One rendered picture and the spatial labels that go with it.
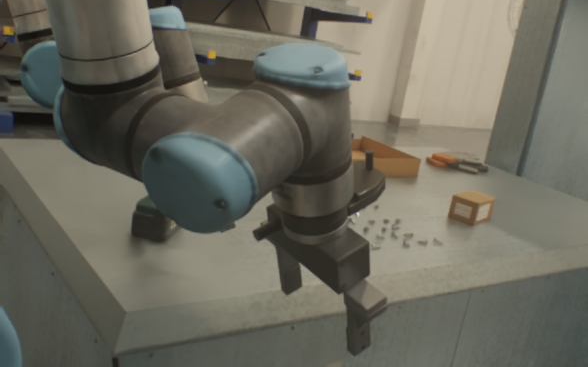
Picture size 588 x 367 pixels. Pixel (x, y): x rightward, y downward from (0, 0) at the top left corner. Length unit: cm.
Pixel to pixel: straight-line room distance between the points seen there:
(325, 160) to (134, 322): 47
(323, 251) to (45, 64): 43
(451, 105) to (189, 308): 734
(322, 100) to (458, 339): 111
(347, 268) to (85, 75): 33
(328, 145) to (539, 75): 218
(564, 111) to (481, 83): 561
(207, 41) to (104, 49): 449
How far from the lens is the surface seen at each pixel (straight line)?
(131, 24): 58
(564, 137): 298
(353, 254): 69
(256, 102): 56
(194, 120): 54
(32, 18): 89
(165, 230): 122
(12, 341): 36
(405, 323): 144
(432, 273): 135
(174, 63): 100
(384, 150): 222
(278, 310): 110
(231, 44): 515
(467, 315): 161
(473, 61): 832
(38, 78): 88
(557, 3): 276
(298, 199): 65
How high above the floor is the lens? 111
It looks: 13 degrees down
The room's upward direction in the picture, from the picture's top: 10 degrees clockwise
